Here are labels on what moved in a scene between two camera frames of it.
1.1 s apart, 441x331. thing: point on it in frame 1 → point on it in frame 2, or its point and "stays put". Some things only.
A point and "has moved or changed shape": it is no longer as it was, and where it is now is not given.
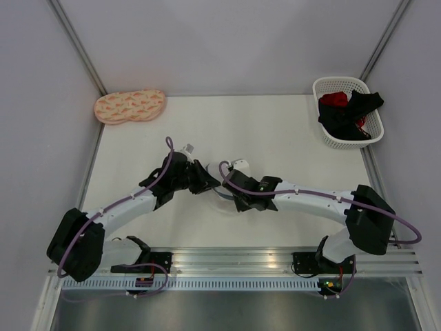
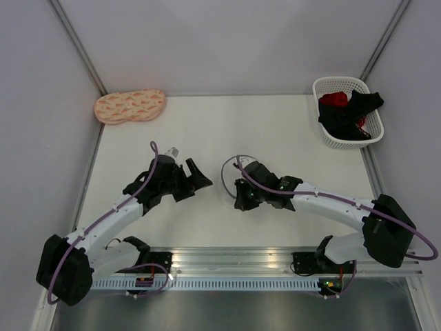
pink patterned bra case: (140, 105) stays put
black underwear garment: (341, 122) stays put
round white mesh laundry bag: (220, 190) has moved or changed shape
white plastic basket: (373, 123) stays put
